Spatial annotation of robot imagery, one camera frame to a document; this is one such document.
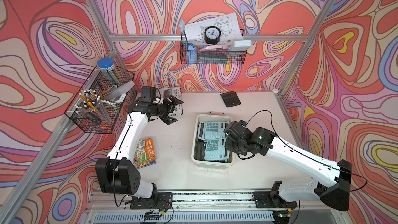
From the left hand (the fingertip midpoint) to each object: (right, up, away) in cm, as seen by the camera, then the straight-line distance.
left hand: (182, 107), depth 77 cm
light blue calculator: (+15, -13, +11) cm, 23 cm away
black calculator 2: (+32, +6, +38) cm, 50 cm away
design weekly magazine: (-8, +12, +38) cm, 41 cm away
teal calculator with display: (+17, -22, +1) cm, 28 cm away
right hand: (+23, -20, -4) cm, 31 cm away
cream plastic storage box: (+12, -27, -3) cm, 29 cm away
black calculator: (+9, -23, +5) cm, 25 cm away
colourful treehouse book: (-22, -26, +7) cm, 34 cm away
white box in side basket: (-29, +6, -5) cm, 30 cm away
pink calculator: (+20, -4, +31) cm, 37 cm away
